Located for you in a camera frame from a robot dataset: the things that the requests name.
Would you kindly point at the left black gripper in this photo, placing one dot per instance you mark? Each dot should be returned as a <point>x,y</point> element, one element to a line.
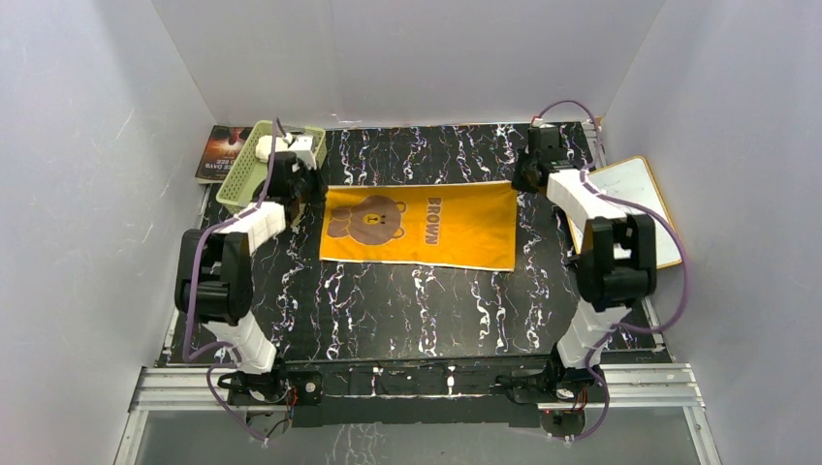
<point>320,187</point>

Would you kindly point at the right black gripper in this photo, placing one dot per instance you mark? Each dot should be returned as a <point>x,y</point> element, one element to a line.
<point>518,181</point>

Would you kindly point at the white terry towel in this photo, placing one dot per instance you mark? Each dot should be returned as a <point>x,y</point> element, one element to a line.
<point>267,144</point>

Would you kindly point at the light green plastic basket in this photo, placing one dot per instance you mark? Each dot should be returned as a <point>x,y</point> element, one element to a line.
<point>248,173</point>

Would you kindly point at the brown and yellow cloth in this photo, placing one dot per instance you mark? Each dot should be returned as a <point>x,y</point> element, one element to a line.
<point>465,225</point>

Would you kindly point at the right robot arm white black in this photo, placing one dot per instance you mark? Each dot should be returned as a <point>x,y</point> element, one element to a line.
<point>616,261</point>

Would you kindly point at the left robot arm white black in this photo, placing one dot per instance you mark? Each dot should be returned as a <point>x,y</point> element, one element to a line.
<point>214,283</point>

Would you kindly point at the dark cover paperback book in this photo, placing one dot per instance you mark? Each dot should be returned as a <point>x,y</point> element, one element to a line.
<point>222,147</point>

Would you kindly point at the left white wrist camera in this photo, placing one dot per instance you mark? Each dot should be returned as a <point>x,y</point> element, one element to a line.
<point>303,146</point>

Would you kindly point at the aluminium frame rail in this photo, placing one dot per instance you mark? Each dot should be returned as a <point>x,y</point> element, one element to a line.
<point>426,390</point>

